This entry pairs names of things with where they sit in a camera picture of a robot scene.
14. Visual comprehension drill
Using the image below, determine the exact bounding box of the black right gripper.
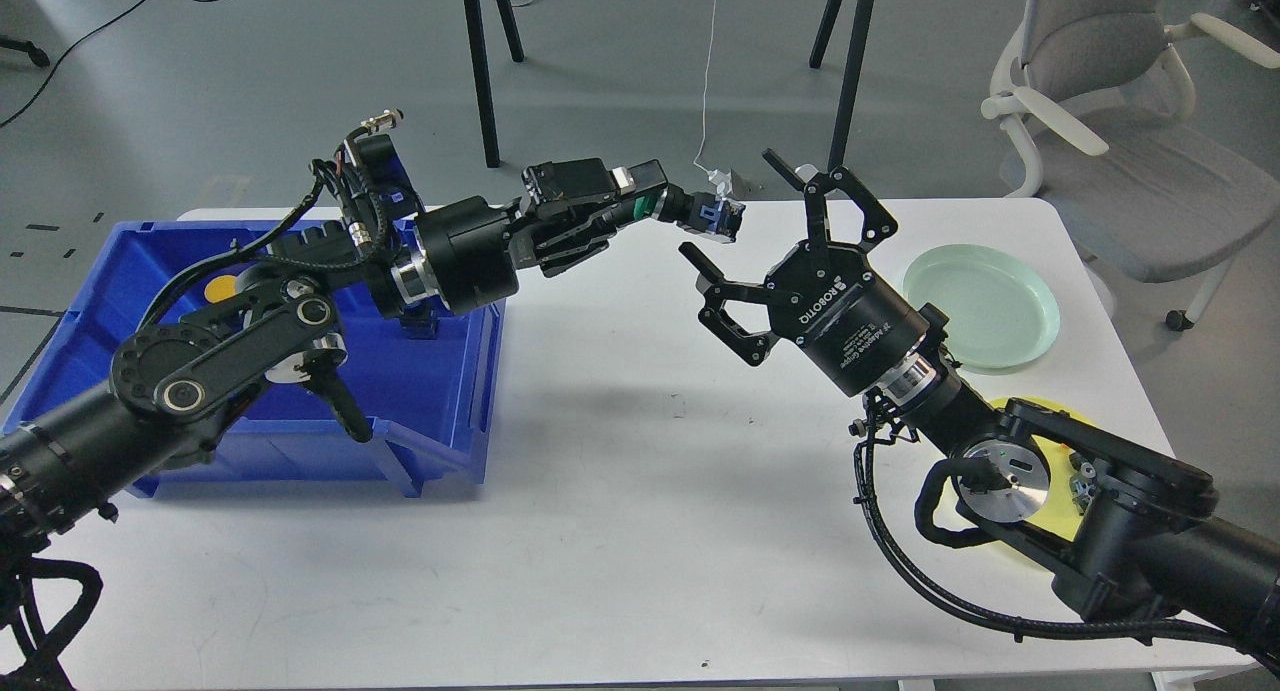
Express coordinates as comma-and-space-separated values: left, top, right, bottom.
678, 148, 951, 402

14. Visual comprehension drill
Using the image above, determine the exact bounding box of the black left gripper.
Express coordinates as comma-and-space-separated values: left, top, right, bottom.
390, 157, 691, 314

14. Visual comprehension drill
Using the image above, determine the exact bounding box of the green push button front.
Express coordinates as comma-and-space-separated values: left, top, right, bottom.
657, 186, 746, 243

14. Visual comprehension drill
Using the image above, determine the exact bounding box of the green push button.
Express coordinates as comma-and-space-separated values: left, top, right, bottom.
657, 186, 746, 243
398, 305, 439, 340

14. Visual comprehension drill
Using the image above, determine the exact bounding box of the yellow push button front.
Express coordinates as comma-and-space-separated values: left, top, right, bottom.
1068, 450, 1098, 517

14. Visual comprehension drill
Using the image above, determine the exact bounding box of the yellow push button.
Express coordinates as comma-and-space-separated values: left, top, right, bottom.
204, 275, 238, 305
1068, 450, 1098, 517

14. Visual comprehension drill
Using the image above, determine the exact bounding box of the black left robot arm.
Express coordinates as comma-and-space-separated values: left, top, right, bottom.
3, 109, 736, 690

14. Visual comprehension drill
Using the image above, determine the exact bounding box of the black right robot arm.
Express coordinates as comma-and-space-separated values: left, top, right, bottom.
680, 150, 1279, 673

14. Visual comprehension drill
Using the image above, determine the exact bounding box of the light green plate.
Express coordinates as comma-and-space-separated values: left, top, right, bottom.
902, 244, 1061, 371

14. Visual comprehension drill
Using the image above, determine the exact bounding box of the green push button back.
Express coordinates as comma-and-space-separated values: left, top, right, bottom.
398, 305, 439, 340

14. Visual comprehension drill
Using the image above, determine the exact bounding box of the yellow plate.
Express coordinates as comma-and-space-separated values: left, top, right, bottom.
956, 435, 1083, 543

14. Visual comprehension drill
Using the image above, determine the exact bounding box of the yellow push button back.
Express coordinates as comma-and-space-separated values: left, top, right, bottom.
204, 275, 238, 305

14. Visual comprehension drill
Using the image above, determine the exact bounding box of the black tripod left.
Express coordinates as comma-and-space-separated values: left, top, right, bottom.
462, 0, 525, 170

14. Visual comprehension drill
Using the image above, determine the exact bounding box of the black tripod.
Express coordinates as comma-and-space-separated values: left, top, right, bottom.
462, 0, 525, 170
808, 0, 876, 168

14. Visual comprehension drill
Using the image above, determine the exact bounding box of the black tripod right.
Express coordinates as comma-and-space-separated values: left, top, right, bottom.
808, 0, 876, 168

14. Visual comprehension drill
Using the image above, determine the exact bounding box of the blue plastic bin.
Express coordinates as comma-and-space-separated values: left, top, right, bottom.
3, 220, 503, 498

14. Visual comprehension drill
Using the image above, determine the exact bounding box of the grey office chair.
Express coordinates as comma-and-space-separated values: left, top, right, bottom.
980, 0, 1277, 331

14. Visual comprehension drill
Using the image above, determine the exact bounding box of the white cable with plug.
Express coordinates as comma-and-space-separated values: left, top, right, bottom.
694, 0, 741, 197

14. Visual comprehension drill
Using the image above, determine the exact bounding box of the black floor cable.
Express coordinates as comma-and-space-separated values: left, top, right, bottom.
0, 0, 262, 129

